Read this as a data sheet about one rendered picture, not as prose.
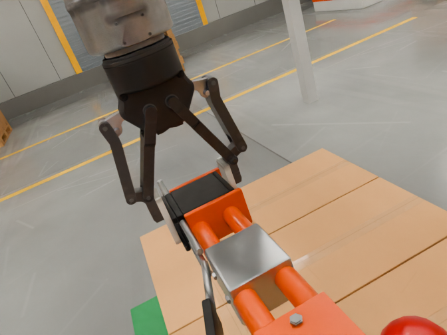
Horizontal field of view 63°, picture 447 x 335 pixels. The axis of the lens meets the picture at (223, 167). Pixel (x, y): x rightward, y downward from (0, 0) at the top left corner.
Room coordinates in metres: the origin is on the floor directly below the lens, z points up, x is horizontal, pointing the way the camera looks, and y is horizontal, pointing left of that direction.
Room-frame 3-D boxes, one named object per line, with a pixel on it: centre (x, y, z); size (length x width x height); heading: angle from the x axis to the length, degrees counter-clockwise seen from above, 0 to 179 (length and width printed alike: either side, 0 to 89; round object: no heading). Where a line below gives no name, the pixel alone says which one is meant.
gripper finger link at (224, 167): (0.40, 0.00, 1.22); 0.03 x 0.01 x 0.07; 13
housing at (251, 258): (0.26, 0.01, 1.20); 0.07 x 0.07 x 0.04; 13
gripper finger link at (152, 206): (0.38, 0.10, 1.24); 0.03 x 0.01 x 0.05; 103
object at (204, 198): (0.40, 0.03, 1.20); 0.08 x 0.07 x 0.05; 13
